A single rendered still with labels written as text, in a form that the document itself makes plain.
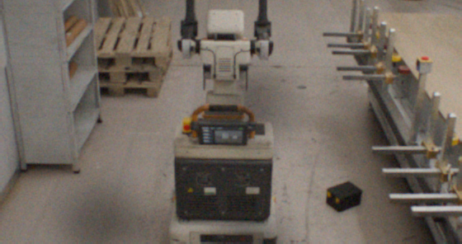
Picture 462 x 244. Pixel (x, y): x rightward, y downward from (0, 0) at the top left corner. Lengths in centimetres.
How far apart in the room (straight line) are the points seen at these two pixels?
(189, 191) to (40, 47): 155
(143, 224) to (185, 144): 92
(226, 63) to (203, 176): 64
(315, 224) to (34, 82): 216
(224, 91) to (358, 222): 128
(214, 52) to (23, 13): 145
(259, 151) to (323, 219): 98
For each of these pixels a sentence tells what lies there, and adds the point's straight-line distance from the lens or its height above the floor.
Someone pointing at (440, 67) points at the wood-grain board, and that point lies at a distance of 428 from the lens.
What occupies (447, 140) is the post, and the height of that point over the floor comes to 100.
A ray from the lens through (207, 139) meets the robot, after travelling 320.
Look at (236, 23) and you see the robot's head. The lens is 343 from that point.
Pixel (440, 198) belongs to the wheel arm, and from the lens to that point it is 282.
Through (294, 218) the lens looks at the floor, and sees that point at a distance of 406.
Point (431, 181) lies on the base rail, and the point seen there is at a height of 70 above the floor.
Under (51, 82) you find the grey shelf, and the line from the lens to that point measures 436.
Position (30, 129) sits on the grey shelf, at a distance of 456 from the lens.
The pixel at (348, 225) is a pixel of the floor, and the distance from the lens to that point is 405.
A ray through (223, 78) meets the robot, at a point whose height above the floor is 103.
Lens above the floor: 231
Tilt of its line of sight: 25 degrees down
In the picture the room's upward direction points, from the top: 1 degrees clockwise
